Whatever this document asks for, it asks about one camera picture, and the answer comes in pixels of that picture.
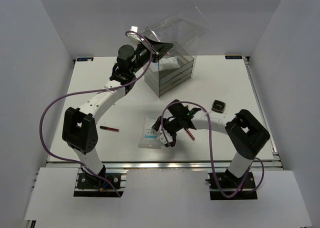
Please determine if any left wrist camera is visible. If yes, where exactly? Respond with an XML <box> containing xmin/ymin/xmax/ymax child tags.
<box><xmin>128</xmin><ymin>26</ymin><xmax>142</xmax><ymax>43</ymax></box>

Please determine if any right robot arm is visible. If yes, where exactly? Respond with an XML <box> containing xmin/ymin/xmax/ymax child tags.
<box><xmin>151</xmin><ymin>99</ymin><xmax>270</xmax><ymax>188</ymax></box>

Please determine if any blue label sticker left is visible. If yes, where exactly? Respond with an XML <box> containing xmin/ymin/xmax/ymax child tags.
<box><xmin>76</xmin><ymin>57</ymin><xmax>94</xmax><ymax>62</ymax></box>

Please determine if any red lip gloss near pad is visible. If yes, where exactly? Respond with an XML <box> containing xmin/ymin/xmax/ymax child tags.
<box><xmin>184</xmin><ymin>128</ymin><xmax>196</xmax><ymax>141</ymax></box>

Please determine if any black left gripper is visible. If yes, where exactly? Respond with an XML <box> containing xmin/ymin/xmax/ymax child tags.
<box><xmin>129</xmin><ymin>36</ymin><xmax>172</xmax><ymax>75</ymax></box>

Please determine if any blue label sticker right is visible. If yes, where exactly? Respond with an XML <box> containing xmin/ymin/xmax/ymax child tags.
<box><xmin>224</xmin><ymin>55</ymin><xmax>243</xmax><ymax>60</ymax></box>

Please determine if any blue label sticker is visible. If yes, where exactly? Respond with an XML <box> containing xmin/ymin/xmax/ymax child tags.
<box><xmin>76</xmin><ymin>57</ymin><xmax>94</xmax><ymax>62</ymax></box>
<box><xmin>224</xmin><ymin>55</ymin><xmax>243</xmax><ymax>60</ymax></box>

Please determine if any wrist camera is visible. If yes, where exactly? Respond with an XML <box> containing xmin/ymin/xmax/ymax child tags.
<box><xmin>156</xmin><ymin>130</ymin><xmax>166</xmax><ymax>146</ymax></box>
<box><xmin>128</xmin><ymin>26</ymin><xmax>142</xmax><ymax>43</ymax></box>

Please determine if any clear acrylic organizer with drawers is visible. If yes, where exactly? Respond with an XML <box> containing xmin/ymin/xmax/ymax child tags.
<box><xmin>144</xmin><ymin>6</ymin><xmax>212</xmax><ymax>97</ymax></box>

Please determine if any black gold-edged compact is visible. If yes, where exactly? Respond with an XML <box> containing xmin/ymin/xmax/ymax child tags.
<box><xmin>211</xmin><ymin>100</ymin><xmax>226</xmax><ymax>114</ymax></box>

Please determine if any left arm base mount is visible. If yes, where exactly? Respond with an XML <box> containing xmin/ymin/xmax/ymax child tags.
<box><xmin>73</xmin><ymin>169</ymin><xmax>127</xmax><ymax>198</ymax></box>

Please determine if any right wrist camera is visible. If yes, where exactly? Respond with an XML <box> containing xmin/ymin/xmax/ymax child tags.
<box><xmin>156</xmin><ymin>130</ymin><xmax>166</xmax><ymax>146</ymax></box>

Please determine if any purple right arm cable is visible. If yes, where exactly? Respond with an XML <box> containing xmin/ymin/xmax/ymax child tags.
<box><xmin>160</xmin><ymin>101</ymin><xmax>266</xmax><ymax>198</ymax></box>

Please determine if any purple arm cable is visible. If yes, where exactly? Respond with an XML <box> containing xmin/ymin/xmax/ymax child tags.
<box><xmin>160</xmin><ymin>101</ymin><xmax>266</xmax><ymax>198</ymax></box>
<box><xmin>39</xmin><ymin>31</ymin><xmax>154</xmax><ymax>198</ymax></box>

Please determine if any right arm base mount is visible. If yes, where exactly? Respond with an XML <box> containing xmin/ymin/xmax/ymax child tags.
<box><xmin>205</xmin><ymin>171</ymin><xmax>258</xmax><ymax>201</ymax></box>

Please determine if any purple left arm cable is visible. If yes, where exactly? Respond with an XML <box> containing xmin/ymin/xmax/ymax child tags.
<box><xmin>39</xmin><ymin>31</ymin><xmax>154</xmax><ymax>198</ymax></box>

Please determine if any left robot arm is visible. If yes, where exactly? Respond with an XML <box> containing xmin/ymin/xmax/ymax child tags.
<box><xmin>62</xmin><ymin>38</ymin><xmax>174</xmax><ymax>188</ymax></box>

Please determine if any red lip gloss far left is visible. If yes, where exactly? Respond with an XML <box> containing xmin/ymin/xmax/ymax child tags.
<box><xmin>99</xmin><ymin>125</ymin><xmax>120</xmax><ymax>133</ymax></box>

